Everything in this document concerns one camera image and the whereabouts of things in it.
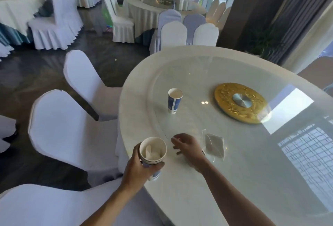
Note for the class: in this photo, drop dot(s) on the nested white paper cups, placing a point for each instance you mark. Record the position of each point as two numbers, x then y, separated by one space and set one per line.
153 151

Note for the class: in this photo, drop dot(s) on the blue and white paper cup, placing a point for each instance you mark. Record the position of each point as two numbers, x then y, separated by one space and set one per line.
174 102

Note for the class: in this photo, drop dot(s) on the person's right forearm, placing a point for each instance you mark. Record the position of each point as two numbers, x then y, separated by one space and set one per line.
234 197

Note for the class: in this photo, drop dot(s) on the round glass turntable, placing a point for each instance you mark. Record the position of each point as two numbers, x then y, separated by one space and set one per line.
260 155

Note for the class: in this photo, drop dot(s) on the white covered chair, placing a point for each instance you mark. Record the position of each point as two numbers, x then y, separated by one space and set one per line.
52 205
88 83
57 23
173 36
67 135
205 35
6 132
119 24

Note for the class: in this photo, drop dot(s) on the person's right hand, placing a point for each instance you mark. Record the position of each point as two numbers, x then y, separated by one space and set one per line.
193 153

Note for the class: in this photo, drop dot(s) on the person's right thumb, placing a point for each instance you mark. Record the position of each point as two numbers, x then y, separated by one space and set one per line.
180 152

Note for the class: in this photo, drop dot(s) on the person's left forearm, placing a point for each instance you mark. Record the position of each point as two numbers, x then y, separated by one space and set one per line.
114 205

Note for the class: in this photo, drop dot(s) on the person's left thumb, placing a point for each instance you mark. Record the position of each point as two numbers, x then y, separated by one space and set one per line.
154 167

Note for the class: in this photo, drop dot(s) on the pale blue covered chair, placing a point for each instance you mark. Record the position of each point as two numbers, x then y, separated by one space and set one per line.
167 16
193 22

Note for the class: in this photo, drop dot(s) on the beige curtain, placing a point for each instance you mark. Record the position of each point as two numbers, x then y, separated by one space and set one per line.
312 44

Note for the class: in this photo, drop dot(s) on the gold round turntable hub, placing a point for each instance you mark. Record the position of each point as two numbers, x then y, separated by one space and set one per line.
242 103

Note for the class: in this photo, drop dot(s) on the round table with cream tablecloth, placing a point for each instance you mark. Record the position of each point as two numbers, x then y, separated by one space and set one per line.
148 10

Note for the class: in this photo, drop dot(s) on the dark grey curtain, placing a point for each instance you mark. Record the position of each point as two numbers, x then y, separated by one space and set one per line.
299 12

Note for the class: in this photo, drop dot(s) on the person's left hand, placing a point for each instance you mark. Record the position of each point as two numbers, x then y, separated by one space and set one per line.
132 173

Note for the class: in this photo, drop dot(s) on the beige covered chairs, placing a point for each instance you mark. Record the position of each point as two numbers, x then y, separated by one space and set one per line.
218 12

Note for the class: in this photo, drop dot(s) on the green potted plant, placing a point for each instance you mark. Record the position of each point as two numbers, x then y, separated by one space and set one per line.
260 41

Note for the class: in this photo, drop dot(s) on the napkin in clear plastic packet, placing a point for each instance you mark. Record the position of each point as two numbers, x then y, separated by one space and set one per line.
214 144

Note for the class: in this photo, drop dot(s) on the round table with cream-blue tablecloth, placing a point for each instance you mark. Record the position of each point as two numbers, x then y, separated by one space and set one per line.
15 7

